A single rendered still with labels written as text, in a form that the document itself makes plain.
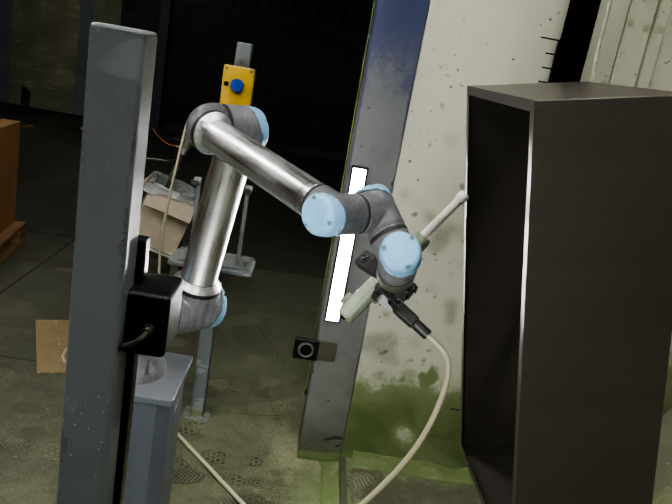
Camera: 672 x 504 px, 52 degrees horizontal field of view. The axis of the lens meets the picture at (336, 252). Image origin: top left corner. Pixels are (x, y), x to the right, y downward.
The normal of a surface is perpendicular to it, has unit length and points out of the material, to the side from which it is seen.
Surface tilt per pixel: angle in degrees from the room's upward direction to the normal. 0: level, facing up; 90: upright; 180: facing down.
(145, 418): 90
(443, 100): 90
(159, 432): 90
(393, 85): 90
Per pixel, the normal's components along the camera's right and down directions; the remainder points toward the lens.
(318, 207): -0.66, 0.11
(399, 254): 0.04, -0.26
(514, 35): 0.00, 0.27
